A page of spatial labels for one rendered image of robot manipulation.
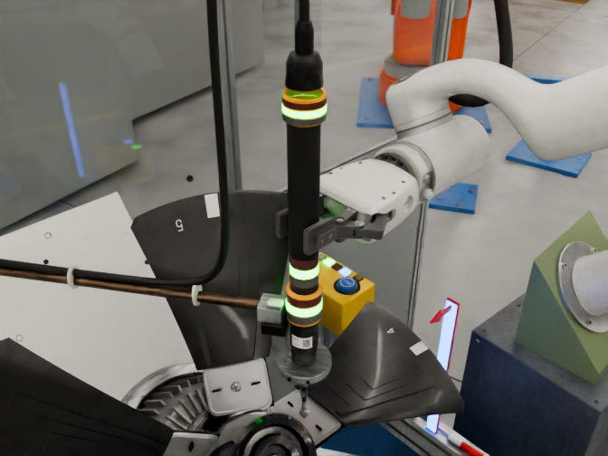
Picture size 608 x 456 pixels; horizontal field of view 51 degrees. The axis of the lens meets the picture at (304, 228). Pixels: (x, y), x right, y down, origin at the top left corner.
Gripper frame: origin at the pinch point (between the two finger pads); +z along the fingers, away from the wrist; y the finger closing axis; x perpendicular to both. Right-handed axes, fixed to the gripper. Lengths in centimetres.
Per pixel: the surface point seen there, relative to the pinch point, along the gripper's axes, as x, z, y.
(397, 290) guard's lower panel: -115, -118, 70
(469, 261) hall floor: -149, -197, 84
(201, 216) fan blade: -7.2, 0.4, 19.5
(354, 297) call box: -42, -35, 21
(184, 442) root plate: -24.1, 16.9, 2.9
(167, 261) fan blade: -12.1, 6.0, 20.1
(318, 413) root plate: -31.0, -2.0, -0.9
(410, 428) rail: -66, -34, 4
